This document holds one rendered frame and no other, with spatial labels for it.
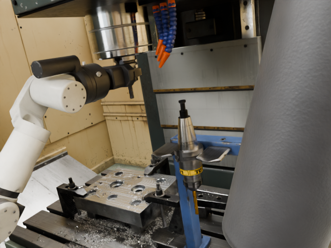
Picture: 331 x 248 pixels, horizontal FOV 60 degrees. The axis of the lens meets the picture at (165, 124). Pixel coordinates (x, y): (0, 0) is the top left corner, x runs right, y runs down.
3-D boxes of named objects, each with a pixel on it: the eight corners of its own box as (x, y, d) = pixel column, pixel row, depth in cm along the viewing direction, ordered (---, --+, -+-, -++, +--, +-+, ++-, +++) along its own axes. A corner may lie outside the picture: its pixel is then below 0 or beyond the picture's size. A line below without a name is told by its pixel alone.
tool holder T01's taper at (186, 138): (202, 144, 61) (199, 114, 59) (189, 152, 58) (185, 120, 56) (186, 141, 64) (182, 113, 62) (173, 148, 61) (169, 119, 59)
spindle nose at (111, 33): (162, 49, 81) (155, 4, 78) (138, 55, 67) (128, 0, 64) (114, 56, 87) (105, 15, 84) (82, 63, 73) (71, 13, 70)
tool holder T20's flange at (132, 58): (141, 63, 79) (139, 54, 79) (131, 66, 74) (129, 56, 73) (121, 65, 82) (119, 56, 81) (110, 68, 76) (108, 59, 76)
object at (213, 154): (218, 165, 54) (217, 161, 54) (193, 162, 57) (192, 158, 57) (231, 151, 60) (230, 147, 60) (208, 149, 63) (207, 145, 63)
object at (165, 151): (169, 159, 61) (169, 156, 60) (149, 157, 63) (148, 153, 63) (185, 147, 66) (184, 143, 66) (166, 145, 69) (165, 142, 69)
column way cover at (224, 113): (265, 173, 112) (257, 37, 97) (164, 161, 138) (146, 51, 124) (268, 168, 115) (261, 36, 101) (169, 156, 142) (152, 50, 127)
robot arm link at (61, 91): (104, 108, 65) (63, 123, 56) (72, 99, 70) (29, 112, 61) (101, 56, 60) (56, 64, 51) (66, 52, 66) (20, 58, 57)
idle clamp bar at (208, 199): (274, 230, 80) (273, 210, 78) (188, 215, 92) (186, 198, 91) (276, 219, 84) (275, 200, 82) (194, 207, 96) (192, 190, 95)
